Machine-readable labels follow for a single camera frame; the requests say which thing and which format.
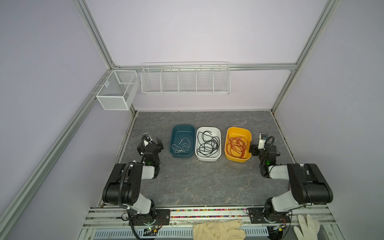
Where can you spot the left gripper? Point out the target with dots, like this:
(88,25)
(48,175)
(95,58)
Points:
(150,146)

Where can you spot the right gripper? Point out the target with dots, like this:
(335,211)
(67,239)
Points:
(263,150)

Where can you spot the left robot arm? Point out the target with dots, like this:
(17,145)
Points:
(123,187)

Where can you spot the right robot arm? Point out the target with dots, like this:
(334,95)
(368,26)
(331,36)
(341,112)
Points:
(307,185)

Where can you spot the teal plastic bin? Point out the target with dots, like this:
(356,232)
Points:
(183,140)

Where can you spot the yellow plastic bin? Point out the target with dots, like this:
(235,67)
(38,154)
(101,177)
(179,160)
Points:
(237,144)

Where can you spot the white plastic bin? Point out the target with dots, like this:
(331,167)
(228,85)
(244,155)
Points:
(208,145)

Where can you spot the small white mesh basket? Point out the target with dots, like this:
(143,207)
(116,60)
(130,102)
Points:
(118,91)

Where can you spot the cream work glove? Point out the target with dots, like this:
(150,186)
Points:
(228,230)

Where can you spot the white glove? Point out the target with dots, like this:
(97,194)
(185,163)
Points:
(309,228)

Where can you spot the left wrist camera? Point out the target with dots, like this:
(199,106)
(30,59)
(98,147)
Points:
(146,140)

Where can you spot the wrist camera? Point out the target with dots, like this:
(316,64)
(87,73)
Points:
(262,141)
(146,140)

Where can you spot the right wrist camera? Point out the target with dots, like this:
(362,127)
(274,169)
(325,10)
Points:
(262,141)

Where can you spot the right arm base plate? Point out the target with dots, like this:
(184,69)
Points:
(259,215)

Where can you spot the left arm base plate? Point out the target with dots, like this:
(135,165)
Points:
(157,217)

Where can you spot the long white wire basket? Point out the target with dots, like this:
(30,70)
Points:
(186,78)

